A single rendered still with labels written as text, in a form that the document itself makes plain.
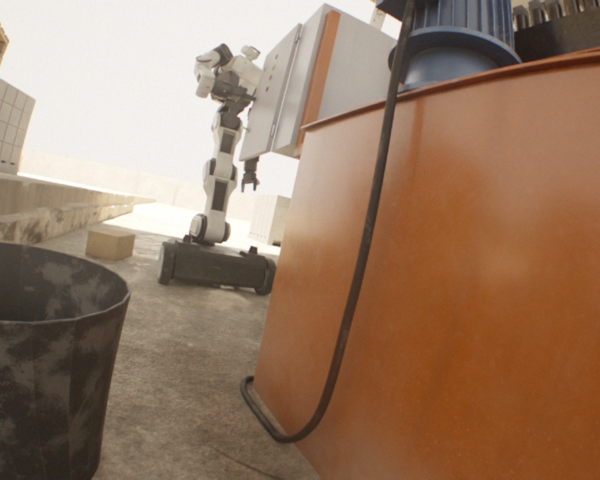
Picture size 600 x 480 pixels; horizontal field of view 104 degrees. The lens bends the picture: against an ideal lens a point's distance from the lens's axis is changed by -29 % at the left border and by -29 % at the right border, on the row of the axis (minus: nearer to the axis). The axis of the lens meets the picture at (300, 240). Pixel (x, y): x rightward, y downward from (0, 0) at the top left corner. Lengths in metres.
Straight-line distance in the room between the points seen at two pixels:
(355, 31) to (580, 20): 0.89
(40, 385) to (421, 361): 0.39
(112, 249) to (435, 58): 1.76
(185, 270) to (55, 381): 1.26
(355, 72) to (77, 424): 1.26
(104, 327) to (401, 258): 0.35
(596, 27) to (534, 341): 0.56
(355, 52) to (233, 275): 1.13
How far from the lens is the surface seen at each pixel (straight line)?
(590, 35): 0.70
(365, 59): 1.33
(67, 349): 0.33
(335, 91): 1.21
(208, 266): 1.56
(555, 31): 0.74
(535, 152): 0.35
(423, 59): 0.56
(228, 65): 2.14
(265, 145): 1.28
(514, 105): 0.39
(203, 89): 1.63
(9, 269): 0.61
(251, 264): 1.63
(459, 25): 0.57
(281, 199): 5.69
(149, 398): 0.70
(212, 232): 1.78
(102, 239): 1.95
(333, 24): 1.27
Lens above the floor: 0.39
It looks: 2 degrees down
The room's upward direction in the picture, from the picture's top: 12 degrees clockwise
